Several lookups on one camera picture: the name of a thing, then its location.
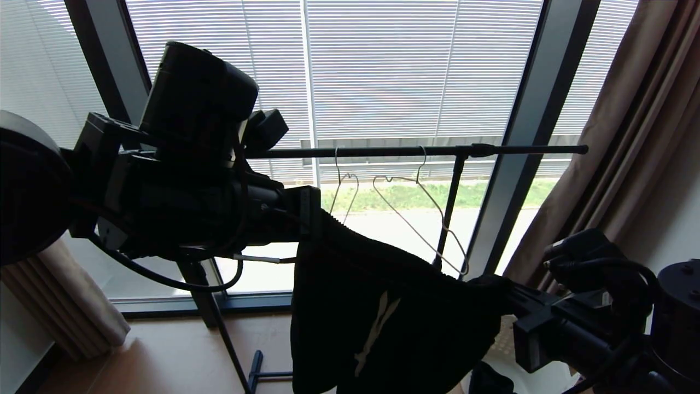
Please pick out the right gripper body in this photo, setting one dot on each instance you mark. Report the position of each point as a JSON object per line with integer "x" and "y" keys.
{"x": 590, "y": 339}

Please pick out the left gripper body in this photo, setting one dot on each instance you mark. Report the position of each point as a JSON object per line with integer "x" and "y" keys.
{"x": 208, "y": 213}

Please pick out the pink clothes hanger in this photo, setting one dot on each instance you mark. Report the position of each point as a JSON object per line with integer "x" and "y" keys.
{"x": 407, "y": 221}
{"x": 337, "y": 175}

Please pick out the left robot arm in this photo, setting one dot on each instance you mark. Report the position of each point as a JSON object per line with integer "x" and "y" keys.
{"x": 197, "y": 98}

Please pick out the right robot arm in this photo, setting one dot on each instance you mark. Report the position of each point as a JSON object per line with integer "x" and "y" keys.
{"x": 678, "y": 317}

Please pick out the black clothes rack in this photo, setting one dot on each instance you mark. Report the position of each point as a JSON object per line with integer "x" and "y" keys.
{"x": 383, "y": 151}

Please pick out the black garment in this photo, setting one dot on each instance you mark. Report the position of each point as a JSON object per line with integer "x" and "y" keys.
{"x": 489, "y": 380}

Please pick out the brown curtain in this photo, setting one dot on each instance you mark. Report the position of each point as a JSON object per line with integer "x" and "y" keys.
{"x": 71, "y": 306}
{"x": 618, "y": 153}

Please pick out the window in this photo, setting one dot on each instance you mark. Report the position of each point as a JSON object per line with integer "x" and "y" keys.
{"x": 383, "y": 71}

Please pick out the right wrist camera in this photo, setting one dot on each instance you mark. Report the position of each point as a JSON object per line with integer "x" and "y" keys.
{"x": 585, "y": 257}

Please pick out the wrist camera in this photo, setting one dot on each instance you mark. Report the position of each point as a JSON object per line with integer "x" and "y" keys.
{"x": 265, "y": 128}
{"x": 585, "y": 257}

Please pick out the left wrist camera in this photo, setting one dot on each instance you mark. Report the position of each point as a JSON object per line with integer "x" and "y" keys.
{"x": 265, "y": 128}

